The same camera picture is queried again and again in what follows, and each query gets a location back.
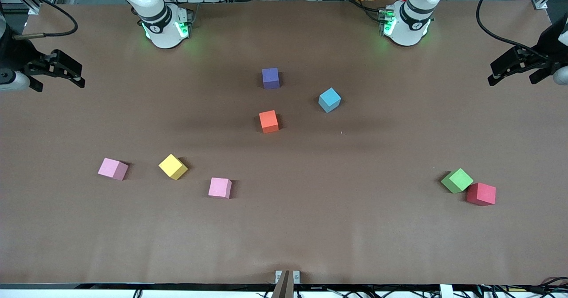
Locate green foam cube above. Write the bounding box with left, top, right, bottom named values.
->
left=441, top=168, right=474, bottom=194

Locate blue foam cube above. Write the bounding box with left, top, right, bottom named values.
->
left=318, top=87, right=342, bottom=113

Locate pink foam cube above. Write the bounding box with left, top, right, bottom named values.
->
left=208, top=177, right=232, bottom=199
left=98, top=158, right=129, bottom=181

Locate purple foam cube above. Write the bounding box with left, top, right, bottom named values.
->
left=262, top=68, right=280, bottom=89

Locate orange foam cube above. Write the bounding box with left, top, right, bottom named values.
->
left=259, top=110, right=280, bottom=134

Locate red foam cube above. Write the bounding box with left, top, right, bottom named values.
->
left=466, top=182, right=497, bottom=207

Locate yellow foam cube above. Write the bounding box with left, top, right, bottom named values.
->
left=158, top=154, right=188, bottom=181

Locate brown pointed strip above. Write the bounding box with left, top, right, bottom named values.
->
left=271, top=270, right=290, bottom=298

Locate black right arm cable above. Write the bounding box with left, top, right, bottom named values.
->
left=0, top=0, right=79, bottom=40

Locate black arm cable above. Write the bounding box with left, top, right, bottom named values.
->
left=0, top=0, right=79, bottom=40
left=476, top=0, right=551, bottom=62

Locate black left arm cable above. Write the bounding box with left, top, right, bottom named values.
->
left=476, top=0, right=551, bottom=62

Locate metal table edge bracket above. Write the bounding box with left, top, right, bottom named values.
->
left=275, top=270, right=301, bottom=285

